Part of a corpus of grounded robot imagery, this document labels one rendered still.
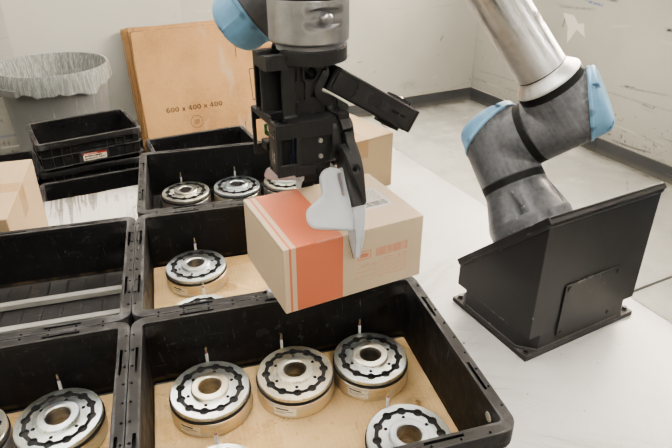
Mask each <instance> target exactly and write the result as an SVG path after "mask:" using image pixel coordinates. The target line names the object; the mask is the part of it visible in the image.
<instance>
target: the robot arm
mask: <svg viewBox="0 0 672 448"><path fill-rule="evenodd" d="M465 2H466V3H467V5H468V6H469V8H470V9H471V11H472V12H473V14H474V16H475V17H476V19H477V20H478V22H479V23H480V25H481V26H482V28H483V29H484V31H485V33H486V34H487V36H488V37H489V39H490V40H491V42H492V43H493V45H494V46H495V48H496V50H497V51H498V53H499V54H500V56H501V57H502V59H503V60H504V62H505V64H506V65H507V67H508V68H509V70H510V71H511V73H512V74H513V76H514V77H515V79H516V81H517V82H518V84H519V87H518V91H517V95H516V97H517V99H518V101H519V102H520V103H518V104H515V103H514V102H512V101H502V102H499V103H497V104H496V105H494V106H493V105H492V106H490V107H488V108H486V109H484V110H483V111H481V112H480V113H478V114H477V115H476V116H474V117H473V118H472V119H471V120H470V121H469V122H468V123H467V124H466V125H465V126H464V128H463V130H462V132H461V140H462V143H463V146H464V149H465V154H466V156H467V157H468V159H469V161H470V164H471V166H472V168H473V171H474V173H475V176H476V178H477V180H478V183H479V185H480V188H481V190H482V192H483V195H484V197H485V199H486V202H487V211H488V224H489V234H490V237H491V239H492V242H493V243H494V242H496V241H498V240H500V239H502V238H505V237H507V236H509V235H511V234H513V233H516V232H518V231H520V230H522V229H524V228H527V227H529V226H531V225H533V224H535V223H538V222H540V221H542V220H544V219H546V218H549V217H552V216H555V215H558V214H562V213H565V212H568V211H571V210H573V208H572V206H571V204H570V202H569V201H568V200H566V198H565V197H564V196H563V195H562V194H561V192H560V191H559V190H558V189H557V188H556V187H555V186H554V185H553V184H552V183H551V181H550V180H549V179H548V178H547V175H546V173H545V171H544V169H543V166H542V163H543V162H545V161H547V160H550V159H552V158H554V157H556V156H558V155H561V154H563V153H565V152H567V151H569V150H572V149H574V148H576V147H578V146H580V145H583V144H585V143H587V142H589V141H591V142H592V141H594V139H595V138H597V137H599V136H601V135H603V134H605V133H607V132H609V131H611V130H612V128H613V127H614V125H615V117H614V112H613V109H612V106H611V102H610V99H609V97H608V94H607V91H606V88H605V86H604V83H603V81H602V78H601V76H600V74H599V71H598V70H597V68H596V66H595V65H590V66H589V65H587V66H586V68H584V66H583V65H582V63H581V61H580V60H579V59H578V58H575V57H569V56H566V55H565V54H564V53H563V51H562V50H561V48H560V46H559V45H558V43H557V41H556V40H555V38H554V36H553V35H552V33H551V31H550V30H549V28H548V27H547V25H546V23H545V22H544V20H543V18H542V17H541V15H540V13H539V12H538V10H537V8H536V7H535V5H534V4H533V2H532V0H465ZM212 13H213V18H214V21H215V23H216V25H217V27H218V29H219V30H220V31H221V32H222V33H223V35H224V37H225V38H226V39H227V40H228V41H229V42H231V43H232V44H233V45H235V46H236V47H238V48H240V49H243V50H247V51H252V57H253V71H254V86H255V100H256V105H251V118H252V131H253V144H254V154H260V153H265V152H269V155H270V162H271V165H270V167H269V168H267V169H266V171H265V173H264V176H265V178H266V179H269V180H296V189H297V188H303V187H308V186H313V183H314V180H315V179H316V177H317V169H318V168H323V167H328V166H330V162H331V164H332V165H333V166H335V165H337V168H332V167H330V168H326V169H324V170H323V171H322V172H321V174H320V176H319V183H320V188H321V196H320V198H319V199H318V200H317V201H316V202H315V203H313V204H312V205H311V206H310V207H309V208H308V209H307V211H306V220H307V223H308V224H309V226H310V227H312V228H313V229H317V230H340V231H348V238H349V243H350V247H351V251H352V256H353V258H354V259H355V258H358V257H360V256H361V251H362V247H363V242H364V237H365V224H366V206H365V204H366V190H365V178H364V169H363V164H362V159H361V155H360V152H359V149H358V146H357V144H356V141H355V136H354V127H353V122H352V120H351V118H350V116H349V112H348V109H349V105H348V104H347V103H345V102H344V101H342V100H340V99H339V98H337V97H335V96H334V95H332V94H330V93H328V92H326V91H324V90H322V89H323V88H324V89H326V90H328V91H329V92H331V93H333V94H335V95H337V96H339V97H341V98H343V99H345V100H347V101H348V102H350V103H352V104H354V105H356V106H358V107H360V108H362V109H363V110H365V111H367V112H369V113H371V114H372V115H374V116H375V117H374V119H375V120H376V121H378V122H380V123H381V125H382V126H383V127H385V128H392V129H394V130H396V131H398V129H401V130H404V131H406V132H408V133H409V131H410V130H411V128H412V126H413V124H414V122H415V120H416V118H417V117H418V115H419V113H420V112H419V111H417V110H415V109H414V108H412V107H411V105H412V103H410V102H408V101H407V100H405V99H404V98H403V97H402V96H401V95H395V94H393V93H391V92H388V93H385V92H384V91H382V90H380V89H378V88H377V87H375V86H373V85H371V84H370V83H368V82H366V81H364V80H363V79H361V78H359V77H357V76H355V75H354V74H352V73H350V72H348V71H347V70H345V69H343V68H341V67H339V66H337V65H335V64H338V63H341V62H344V61H345V60H346V59H347V42H345V41H347V40H348V39H349V0H214V1H213V5H212ZM270 41H271V42H272V45H271V47H269V48H259V47H261V46H262V45H263V44H265V43H266V42H270ZM258 48H259V49H258ZM256 119H262V120H264V121H265V122H266V123H267V124H264V134H265V135H267V136H269V137H267V138H262V139H261V140H262V142H259V143H258V142H257V128H256ZM338 168H339V169H338Z"/></svg>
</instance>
